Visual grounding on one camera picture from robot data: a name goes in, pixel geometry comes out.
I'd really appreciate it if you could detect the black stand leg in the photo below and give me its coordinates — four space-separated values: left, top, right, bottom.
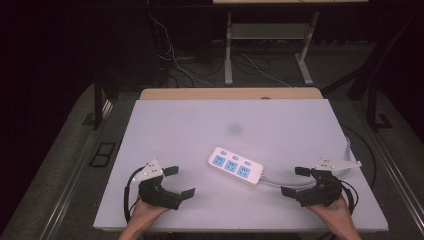
365 13 414 132
92 63 104 131

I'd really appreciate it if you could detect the white power strip cable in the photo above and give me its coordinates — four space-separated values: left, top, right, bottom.
259 136 354 188

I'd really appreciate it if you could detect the aluminium floor rail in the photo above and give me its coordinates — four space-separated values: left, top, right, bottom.
361 124 424 231
39 99 115 240

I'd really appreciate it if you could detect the white floor cable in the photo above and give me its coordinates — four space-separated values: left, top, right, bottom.
148 13 214 88
240 53 292 88

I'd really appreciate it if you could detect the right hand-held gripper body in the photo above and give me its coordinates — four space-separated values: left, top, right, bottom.
294 156 363 209

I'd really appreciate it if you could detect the black floor cable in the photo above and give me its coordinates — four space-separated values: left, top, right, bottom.
341 124 378 189

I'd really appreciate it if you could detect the white power strip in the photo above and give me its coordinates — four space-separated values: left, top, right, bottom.
208 146 265 185

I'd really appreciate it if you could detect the person's left hand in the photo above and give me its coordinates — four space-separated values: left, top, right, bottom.
130 199 170 226

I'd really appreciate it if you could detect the grey metal desk frame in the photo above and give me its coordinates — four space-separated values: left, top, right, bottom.
224 11 321 87

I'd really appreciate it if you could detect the black floor frame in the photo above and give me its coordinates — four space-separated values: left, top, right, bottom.
88 142 117 168

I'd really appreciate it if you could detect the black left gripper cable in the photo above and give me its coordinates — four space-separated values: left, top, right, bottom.
123 166 146 224

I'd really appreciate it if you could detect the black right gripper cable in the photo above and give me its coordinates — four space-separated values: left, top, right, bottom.
339 179 360 215

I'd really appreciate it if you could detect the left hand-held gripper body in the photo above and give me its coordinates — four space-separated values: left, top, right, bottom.
131 159 183 211

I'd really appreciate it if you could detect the person's right hand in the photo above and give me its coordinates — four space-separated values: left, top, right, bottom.
306 195 355 228

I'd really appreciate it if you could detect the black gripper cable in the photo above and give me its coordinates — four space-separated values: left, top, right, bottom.
123 166 146 224
339 179 360 215

